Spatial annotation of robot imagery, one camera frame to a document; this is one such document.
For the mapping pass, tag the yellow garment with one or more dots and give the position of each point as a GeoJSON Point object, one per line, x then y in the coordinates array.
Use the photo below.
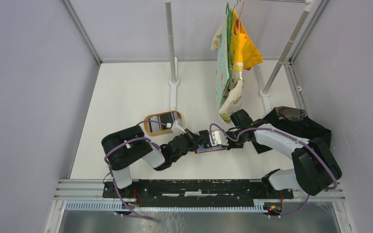
{"type": "Point", "coordinates": [245, 54]}

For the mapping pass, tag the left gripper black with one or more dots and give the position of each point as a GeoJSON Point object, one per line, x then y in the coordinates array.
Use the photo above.
{"type": "Point", "coordinates": [195, 140]}

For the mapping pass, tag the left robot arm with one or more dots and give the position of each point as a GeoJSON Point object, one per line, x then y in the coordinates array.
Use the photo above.
{"type": "Point", "coordinates": [125, 147]}

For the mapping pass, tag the white clothes rack frame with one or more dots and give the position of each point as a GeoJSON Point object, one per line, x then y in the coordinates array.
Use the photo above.
{"type": "Point", "coordinates": [264, 92]}

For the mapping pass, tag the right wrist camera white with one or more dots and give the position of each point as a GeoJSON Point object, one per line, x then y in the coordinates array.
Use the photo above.
{"type": "Point", "coordinates": [218, 138]}

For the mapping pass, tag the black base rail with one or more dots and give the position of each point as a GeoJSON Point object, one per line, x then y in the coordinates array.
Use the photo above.
{"type": "Point", "coordinates": [196, 193]}

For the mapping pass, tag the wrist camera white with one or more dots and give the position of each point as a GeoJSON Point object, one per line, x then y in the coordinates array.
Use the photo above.
{"type": "Point", "coordinates": [176, 127]}
{"type": "Point", "coordinates": [218, 138]}

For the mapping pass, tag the yellow oval card tray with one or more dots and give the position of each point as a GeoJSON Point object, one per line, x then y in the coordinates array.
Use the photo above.
{"type": "Point", "coordinates": [145, 124]}

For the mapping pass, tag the pink clothes hanger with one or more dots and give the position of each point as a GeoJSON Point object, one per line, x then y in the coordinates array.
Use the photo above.
{"type": "Point", "coordinates": [242, 4]}

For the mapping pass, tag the white slotted cable duct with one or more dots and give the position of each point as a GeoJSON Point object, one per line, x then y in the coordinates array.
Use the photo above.
{"type": "Point", "coordinates": [117, 206]}

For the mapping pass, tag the stack of credit cards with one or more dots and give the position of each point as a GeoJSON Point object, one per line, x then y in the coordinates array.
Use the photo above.
{"type": "Point", "coordinates": [158, 122]}

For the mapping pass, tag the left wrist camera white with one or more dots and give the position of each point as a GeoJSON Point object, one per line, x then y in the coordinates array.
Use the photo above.
{"type": "Point", "coordinates": [176, 127]}

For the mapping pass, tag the mint green cartoon cloth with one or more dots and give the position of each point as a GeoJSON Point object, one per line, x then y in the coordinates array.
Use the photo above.
{"type": "Point", "coordinates": [222, 79]}

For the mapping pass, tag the red card holder wallet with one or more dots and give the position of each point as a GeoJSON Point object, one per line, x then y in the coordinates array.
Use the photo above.
{"type": "Point", "coordinates": [202, 149]}

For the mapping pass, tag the black clothes pile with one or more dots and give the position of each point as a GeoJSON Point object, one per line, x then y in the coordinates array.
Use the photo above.
{"type": "Point", "coordinates": [296, 122]}

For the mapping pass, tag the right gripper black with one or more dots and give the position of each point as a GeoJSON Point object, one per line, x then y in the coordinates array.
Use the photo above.
{"type": "Point", "coordinates": [231, 146]}

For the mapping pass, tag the green clothes hanger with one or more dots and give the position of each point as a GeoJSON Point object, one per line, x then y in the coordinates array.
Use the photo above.
{"type": "Point", "coordinates": [229, 24]}

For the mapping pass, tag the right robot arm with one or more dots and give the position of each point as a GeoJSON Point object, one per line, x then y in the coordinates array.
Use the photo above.
{"type": "Point", "coordinates": [314, 166]}

